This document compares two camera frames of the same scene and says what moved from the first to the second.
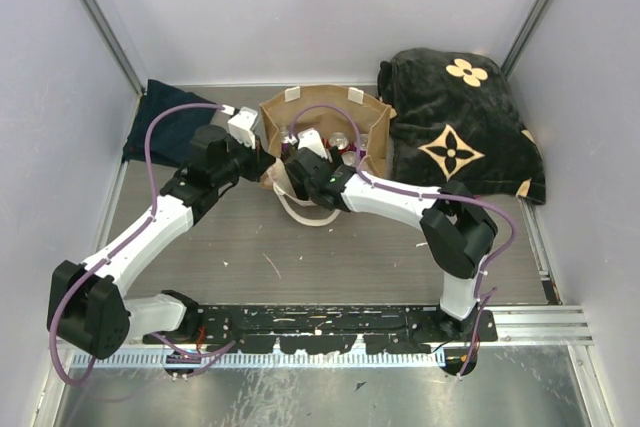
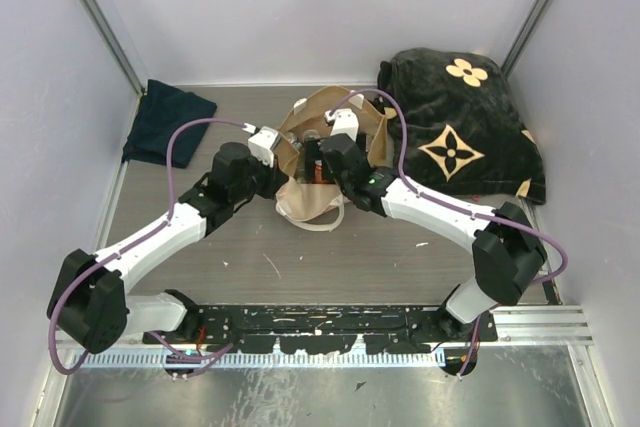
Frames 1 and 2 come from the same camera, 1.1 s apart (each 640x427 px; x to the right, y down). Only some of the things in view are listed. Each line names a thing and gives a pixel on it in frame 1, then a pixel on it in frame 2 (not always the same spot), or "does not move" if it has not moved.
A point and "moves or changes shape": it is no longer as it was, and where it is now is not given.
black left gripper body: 243,162 → 261,181
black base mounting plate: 329,329 does not move
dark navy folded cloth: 171,138 does not move
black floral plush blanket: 453,118 does not move
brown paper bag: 330,110 moves or changes shape
